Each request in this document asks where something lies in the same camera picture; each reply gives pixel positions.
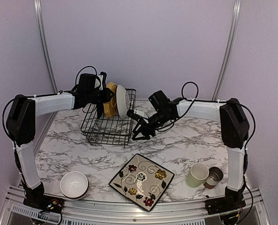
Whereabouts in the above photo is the light green mug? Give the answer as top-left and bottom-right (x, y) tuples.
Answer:
(186, 163), (209, 188)

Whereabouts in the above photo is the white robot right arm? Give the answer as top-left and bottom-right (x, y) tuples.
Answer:
(127, 97), (250, 192)

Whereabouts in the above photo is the black square floral plate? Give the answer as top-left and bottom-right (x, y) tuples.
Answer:
(96, 103), (104, 119)

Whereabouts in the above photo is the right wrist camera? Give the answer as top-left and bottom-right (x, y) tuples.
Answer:
(127, 109), (149, 121)

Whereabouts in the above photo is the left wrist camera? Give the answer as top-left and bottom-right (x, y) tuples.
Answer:
(78, 72), (107, 91)

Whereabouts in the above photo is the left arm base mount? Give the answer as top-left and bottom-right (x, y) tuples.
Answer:
(22, 182), (64, 213)

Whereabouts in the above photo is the round brown rim floral plate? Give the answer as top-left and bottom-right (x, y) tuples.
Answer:
(116, 84), (130, 119)

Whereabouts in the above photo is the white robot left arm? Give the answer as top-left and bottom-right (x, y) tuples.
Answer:
(6, 88), (115, 190)

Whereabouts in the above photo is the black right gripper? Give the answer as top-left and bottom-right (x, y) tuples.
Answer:
(132, 111), (172, 141)

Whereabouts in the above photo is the yellow polka dot plate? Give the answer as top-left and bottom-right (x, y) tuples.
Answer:
(103, 82), (117, 118)

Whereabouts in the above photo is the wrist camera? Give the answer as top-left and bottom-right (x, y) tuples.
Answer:
(78, 72), (107, 91)
(127, 109), (149, 121)

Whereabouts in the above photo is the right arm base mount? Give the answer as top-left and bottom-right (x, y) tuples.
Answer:
(205, 185), (246, 215)

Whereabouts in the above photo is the brown grey metal-lined cup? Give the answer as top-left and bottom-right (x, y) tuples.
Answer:
(204, 166), (224, 189)

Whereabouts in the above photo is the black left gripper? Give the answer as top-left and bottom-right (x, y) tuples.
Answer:
(86, 87), (115, 103)

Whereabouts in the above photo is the black wire dish rack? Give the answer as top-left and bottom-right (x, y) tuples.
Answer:
(80, 88), (137, 148)

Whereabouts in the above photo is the white ceramic bowl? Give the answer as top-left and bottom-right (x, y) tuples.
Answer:
(59, 171), (89, 199)

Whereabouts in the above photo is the aluminium frame rail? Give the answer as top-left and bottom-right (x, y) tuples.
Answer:
(0, 185), (271, 225)

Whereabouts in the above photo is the white square floral plate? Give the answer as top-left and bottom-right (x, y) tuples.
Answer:
(109, 154), (175, 212)

